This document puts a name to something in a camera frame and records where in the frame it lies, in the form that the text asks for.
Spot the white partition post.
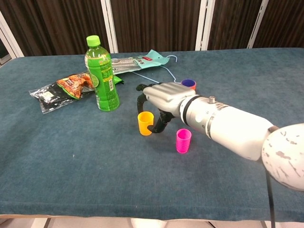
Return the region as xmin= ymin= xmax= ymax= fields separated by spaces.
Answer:
xmin=0 ymin=10 xmax=25 ymax=58
xmin=247 ymin=0 xmax=272 ymax=49
xmin=195 ymin=0 xmax=216 ymax=51
xmin=100 ymin=0 xmax=119 ymax=54

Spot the green drink bottle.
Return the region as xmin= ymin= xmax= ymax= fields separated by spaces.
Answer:
xmin=85 ymin=35 xmax=121 ymax=112

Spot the teal table cover cloth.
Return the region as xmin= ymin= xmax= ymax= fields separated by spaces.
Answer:
xmin=0 ymin=47 xmax=304 ymax=223

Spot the yellow plastic cup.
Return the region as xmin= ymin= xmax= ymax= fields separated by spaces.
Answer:
xmin=137 ymin=111 xmax=154 ymax=136

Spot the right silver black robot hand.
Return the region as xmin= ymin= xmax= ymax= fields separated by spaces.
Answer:
xmin=136 ymin=82 xmax=196 ymax=134

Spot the teal scrubber package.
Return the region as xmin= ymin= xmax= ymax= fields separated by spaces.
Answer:
xmin=110 ymin=49 xmax=170 ymax=76

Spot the orange green snack bag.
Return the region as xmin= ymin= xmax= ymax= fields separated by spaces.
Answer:
xmin=56 ymin=72 xmax=124 ymax=100

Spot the light blue wire hanger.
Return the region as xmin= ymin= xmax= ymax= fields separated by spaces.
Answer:
xmin=132 ymin=55 xmax=182 ymax=85

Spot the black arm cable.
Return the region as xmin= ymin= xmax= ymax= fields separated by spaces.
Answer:
xmin=265 ymin=172 xmax=276 ymax=228

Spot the clear bag with black item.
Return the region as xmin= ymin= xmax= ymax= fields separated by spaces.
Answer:
xmin=28 ymin=82 xmax=83 ymax=114

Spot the pink plastic cup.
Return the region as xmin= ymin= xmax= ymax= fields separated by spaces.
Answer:
xmin=176 ymin=128 xmax=192 ymax=154

